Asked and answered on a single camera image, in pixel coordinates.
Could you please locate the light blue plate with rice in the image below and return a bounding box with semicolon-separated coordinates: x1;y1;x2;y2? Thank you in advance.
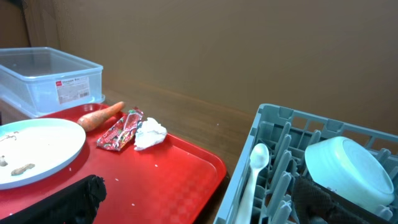
1;118;86;190

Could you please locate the grey dishwasher rack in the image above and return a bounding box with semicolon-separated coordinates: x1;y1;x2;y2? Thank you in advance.
215;104;397;223

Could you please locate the white plastic spoon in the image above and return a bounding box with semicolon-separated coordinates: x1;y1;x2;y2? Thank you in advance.
235;143;270;224

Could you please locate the pale green bowl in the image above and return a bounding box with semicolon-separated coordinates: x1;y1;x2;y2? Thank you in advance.
304;136;395;213

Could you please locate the white tissue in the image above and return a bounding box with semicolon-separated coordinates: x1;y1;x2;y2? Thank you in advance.
134;118;167;151

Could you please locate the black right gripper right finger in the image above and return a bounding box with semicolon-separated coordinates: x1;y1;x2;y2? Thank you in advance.
292;177;386;224

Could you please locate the orange carrot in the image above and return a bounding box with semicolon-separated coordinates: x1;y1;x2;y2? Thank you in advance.
77;101;125;132

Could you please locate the clear plastic bin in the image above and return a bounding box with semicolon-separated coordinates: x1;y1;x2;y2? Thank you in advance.
1;47;105;118

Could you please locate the red serving tray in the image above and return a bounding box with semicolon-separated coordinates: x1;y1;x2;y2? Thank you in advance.
1;115;226;223

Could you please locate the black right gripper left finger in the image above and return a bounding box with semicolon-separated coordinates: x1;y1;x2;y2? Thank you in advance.
1;175;107;224

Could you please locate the red snack wrapper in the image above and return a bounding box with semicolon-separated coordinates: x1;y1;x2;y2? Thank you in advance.
96;107;144;151

